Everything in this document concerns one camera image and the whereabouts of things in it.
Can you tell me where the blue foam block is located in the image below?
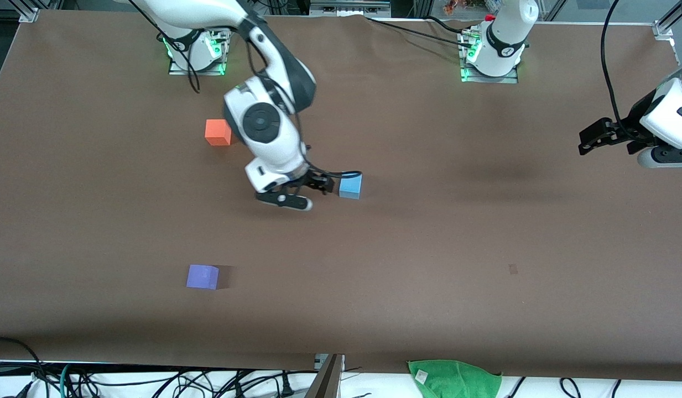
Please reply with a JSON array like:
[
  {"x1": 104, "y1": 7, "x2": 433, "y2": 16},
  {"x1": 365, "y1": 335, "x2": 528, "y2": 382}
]
[{"x1": 339, "y1": 173, "x2": 363, "y2": 200}]

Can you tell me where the orange foam block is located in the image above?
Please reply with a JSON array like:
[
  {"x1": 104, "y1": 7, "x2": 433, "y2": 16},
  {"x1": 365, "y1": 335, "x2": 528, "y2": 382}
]
[{"x1": 205, "y1": 119, "x2": 233, "y2": 146}]

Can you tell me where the purple foam block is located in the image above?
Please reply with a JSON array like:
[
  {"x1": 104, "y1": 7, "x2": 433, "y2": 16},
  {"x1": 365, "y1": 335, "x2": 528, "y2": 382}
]
[{"x1": 186, "y1": 264, "x2": 220, "y2": 290}]

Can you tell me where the green cloth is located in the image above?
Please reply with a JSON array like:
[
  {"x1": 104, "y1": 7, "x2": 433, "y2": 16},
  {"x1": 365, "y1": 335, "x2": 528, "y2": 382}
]
[{"x1": 408, "y1": 360, "x2": 503, "y2": 398}]

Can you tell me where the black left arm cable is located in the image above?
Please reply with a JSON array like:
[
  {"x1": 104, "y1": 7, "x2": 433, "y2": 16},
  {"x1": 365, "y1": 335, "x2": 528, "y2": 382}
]
[{"x1": 601, "y1": 0, "x2": 640, "y2": 140}]

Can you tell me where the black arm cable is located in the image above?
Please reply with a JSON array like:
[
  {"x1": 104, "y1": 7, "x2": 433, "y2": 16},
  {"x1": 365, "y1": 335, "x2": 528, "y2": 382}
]
[
  {"x1": 128, "y1": 0, "x2": 363, "y2": 180},
  {"x1": 601, "y1": 0, "x2": 640, "y2": 140}
]

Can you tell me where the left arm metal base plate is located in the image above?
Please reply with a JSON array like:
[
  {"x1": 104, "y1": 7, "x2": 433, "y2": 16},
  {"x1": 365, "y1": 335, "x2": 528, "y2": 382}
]
[{"x1": 461, "y1": 30, "x2": 519, "y2": 85}]

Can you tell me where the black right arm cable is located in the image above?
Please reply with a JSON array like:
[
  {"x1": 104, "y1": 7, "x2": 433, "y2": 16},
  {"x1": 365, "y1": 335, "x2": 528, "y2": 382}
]
[{"x1": 128, "y1": 0, "x2": 363, "y2": 180}]

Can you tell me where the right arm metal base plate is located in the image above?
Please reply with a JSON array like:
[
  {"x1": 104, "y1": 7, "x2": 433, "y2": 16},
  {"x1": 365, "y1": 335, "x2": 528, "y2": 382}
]
[{"x1": 168, "y1": 28, "x2": 226, "y2": 76}]

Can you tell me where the long black table cable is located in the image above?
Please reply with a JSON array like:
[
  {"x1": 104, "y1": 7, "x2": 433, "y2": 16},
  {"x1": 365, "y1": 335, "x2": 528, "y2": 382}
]
[{"x1": 366, "y1": 17, "x2": 467, "y2": 44}]

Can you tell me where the aluminium frame rail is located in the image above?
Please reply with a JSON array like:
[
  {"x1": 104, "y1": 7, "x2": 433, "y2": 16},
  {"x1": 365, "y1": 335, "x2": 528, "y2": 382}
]
[{"x1": 309, "y1": 0, "x2": 392, "y2": 17}]

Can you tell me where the short black table cable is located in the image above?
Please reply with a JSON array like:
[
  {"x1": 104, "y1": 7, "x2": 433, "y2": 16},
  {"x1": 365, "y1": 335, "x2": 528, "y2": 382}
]
[{"x1": 424, "y1": 15, "x2": 477, "y2": 33}]

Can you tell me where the grey metal post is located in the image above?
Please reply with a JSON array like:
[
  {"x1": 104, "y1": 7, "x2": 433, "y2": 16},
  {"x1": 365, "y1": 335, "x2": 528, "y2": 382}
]
[{"x1": 305, "y1": 354, "x2": 345, "y2": 398}]

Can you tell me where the thick black looping cable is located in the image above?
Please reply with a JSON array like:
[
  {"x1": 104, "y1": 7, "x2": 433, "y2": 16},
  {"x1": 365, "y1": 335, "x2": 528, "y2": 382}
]
[{"x1": 0, "y1": 337, "x2": 45, "y2": 390}]

